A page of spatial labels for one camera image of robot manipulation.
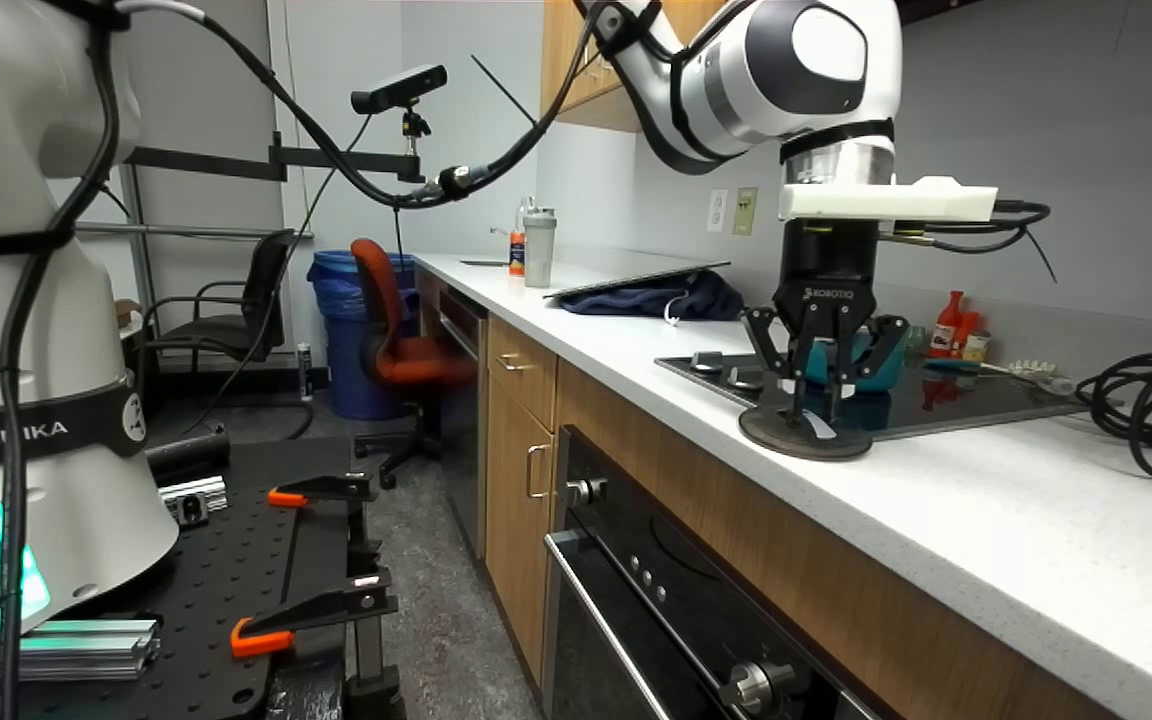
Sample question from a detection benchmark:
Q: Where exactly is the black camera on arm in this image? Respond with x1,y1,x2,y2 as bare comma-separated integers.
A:
354,65,448,117

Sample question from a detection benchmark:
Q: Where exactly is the wooden cabinet door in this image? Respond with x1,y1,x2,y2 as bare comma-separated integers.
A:
486,320,557,684

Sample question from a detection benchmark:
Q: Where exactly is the black built-in oven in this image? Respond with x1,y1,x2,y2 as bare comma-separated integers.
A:
544,426,886,720

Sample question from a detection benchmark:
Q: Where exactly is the orange office chair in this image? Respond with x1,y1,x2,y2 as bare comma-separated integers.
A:
354,241,477,487

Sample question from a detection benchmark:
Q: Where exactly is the orange-handled clamp rear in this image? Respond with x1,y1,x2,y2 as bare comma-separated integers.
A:
265,477,374,507

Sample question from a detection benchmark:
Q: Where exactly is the black armchair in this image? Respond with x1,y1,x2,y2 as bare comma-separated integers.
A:
134,229,296,392

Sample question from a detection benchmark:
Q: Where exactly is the round glass pot lid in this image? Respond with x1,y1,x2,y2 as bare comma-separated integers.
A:
739,405,873,459

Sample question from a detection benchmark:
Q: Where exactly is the black perforated robot table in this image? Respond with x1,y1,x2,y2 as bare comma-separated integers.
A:
0,453,380,712

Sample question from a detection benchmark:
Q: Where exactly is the dark blue cloth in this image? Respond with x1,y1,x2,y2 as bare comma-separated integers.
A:
560,269,744,320

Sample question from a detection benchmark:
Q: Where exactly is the blue trash bin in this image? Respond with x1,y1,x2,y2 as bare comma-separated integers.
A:
309,248,399,421

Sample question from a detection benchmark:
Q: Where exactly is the red bottle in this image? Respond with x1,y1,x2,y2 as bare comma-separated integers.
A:
927,291,969,361

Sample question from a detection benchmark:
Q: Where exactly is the black glass cooktop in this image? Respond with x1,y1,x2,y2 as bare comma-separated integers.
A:
659,353,1075,437

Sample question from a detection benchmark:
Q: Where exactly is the orange-handled clamp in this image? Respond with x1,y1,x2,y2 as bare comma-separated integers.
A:
265,477,374,507
228,574,395,660

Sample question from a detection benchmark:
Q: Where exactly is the orange-handled clamp front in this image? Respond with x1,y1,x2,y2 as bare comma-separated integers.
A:
228,574,395,660

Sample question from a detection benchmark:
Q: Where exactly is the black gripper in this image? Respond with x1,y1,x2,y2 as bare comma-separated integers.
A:
744,220,909,401

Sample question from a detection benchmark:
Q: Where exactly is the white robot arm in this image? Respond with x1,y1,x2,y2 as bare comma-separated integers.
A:
0,0,906,647

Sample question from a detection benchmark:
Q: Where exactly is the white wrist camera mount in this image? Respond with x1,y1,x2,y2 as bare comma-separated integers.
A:
782,174,1000,220

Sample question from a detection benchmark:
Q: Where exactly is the orange label bottle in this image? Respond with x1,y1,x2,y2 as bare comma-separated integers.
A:
508,229,530,277

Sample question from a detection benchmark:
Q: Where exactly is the blue pot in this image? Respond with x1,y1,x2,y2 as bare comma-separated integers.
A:
808,335,906,433

